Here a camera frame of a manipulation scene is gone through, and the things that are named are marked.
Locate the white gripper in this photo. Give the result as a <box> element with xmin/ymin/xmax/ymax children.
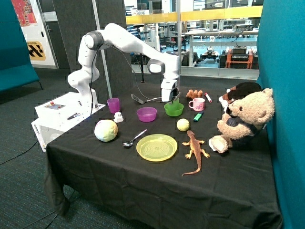
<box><xmin>161</xmin><ymin>79</ymin><xmax>181</xmax><ymax>103</ymax></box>

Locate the green plastic cup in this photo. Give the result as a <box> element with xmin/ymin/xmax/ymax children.
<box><xmin>169</xmin><ymin>98</ymin><xmax>179</xmax><ymax>110</ymax></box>

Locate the purple plastic cup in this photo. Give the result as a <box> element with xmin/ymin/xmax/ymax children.
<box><xmin>107</xmin><ymin>98</ymin><xmax>120</xmax><ymax>114</ymax></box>

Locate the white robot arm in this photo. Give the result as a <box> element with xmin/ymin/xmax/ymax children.
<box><xmin>68</xmin><ymin>23</ymin><xmax>180</xmax><ymax>110</ymax></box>

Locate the green plastic bowl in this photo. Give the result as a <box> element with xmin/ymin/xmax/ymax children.
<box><xmin>164</xmin><ymin>103</ymin><xmax>184</xmax><ymax>117</ymax></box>

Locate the orange toy figure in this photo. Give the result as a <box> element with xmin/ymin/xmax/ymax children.
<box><xmin>186</xmin><ymin>89</ymin><xmax>203</xmax><ymax>99</ymax></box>

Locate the pink printed mug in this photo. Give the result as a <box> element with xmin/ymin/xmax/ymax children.
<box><xmin>188</xmin><ymin>97</ymin><xmax>205</xmax><ymax>112</ymax></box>

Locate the purple plastic bowl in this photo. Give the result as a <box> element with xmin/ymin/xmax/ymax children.
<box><xmin>136</xmin><ymin>107</ymin><xmax>157</xmax><ymax>122</ymax></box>

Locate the grey slotted spatula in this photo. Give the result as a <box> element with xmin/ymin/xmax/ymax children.
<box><xmin>131</xmin><ymin>94</ymin><xmax>160</xmax><ymax>104</ymax></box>

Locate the yellow tennis ball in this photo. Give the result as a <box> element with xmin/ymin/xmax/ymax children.
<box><xmin>176</xmin><ymin>118</ymin><xmax>190</xmax><ymax>132</ymax></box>

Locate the green highlighter pen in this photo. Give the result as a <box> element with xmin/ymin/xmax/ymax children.
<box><xmin>193</xmin><ymin>111</ymin><xmax>204</xmax><ymax>122</ymax></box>

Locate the red white marker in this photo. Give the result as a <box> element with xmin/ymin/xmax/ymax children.
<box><xmin>204</xmin><ymin>93</ymin><xmax>212</xmax><ymax>103</ymax></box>

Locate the white power adapter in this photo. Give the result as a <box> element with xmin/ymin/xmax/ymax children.
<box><xmin>113</xmin><ymin>112</ymin><xmax>124</xmax><ymax>123</ymax></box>

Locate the yellow plastic plate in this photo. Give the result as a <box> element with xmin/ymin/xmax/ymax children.
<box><xmin>136</xmin><ymin>134</ymin><xmax>178</xmax><ymax>162</ymax></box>

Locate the orange toy lizard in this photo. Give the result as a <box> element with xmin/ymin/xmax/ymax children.
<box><xmin>182</xmin><ymin>130</ymin><xmax>210</xmax><ymax>176</ymax></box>

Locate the metal spoon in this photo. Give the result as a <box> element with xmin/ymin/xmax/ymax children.
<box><xmin>122</xmin><ymin>129</ymin><xmax>147</xmax><ymax>148</ymax></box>

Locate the brown white plush dog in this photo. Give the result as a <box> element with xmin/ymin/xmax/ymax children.
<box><xmin>218</xmin><ymin>82</ymin><xmax>263</xmax><ymax>113</ymax></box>

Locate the black tablecloth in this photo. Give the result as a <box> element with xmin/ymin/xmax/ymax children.
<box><xmin>44</xmin><ymin>83</ymin><xmax>283</xmax><ymax>229</ymax></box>

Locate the pastel plush ball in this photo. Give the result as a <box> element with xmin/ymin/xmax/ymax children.
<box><xmin>94</xmin><ymin>119</ymin><xmax>118</xmax><ymax>142</ymax></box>

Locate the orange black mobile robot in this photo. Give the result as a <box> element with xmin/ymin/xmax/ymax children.
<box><xmin>219</xmin><ymin>46</ymin><xmax>259</xmax><ymax>70</ymax></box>

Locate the beige teddy bear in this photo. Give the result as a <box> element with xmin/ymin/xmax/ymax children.
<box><xmin>209</xmin><ymin>88</ymin><xmax>275</xmax><ymax>153</ymax></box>

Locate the white lab workbench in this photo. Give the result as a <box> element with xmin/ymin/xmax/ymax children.
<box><xmin>185</xmin><ymin>28</ymin><xmax>258</xmax><ymax>68</ymax></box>

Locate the white robot control box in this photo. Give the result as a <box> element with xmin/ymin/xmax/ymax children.
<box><xmin>31</xmin><ymin>92</ymin><xmax>105</xmax><ymax>152</ymax></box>

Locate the yellow black sign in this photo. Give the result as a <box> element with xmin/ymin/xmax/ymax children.
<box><xmin>27</xmin><ymin>41</ymin><xmax>46</xmax><ymax>61</ymax></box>

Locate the teal sofa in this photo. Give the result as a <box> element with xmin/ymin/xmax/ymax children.
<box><xmin>0</xmin><ymin>0</ymin><xmax>40</xmax><ymax>92</ymax></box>

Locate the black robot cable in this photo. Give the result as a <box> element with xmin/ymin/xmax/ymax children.
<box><xmin>0</xmin><ymin>42</ymin><xmax>167</xmax><ymax>166</ymax></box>

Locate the teal partition wall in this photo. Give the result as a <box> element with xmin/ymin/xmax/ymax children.
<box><xmin>257</xmin><ymin>0</ymin><xmax>305</xmax><ymax>229</ymax></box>

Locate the red wall poster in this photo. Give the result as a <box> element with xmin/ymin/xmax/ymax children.
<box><xmin>11</xmin><ymin>0</ymin><xmax>38</xmax><ymax>27</ymax></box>

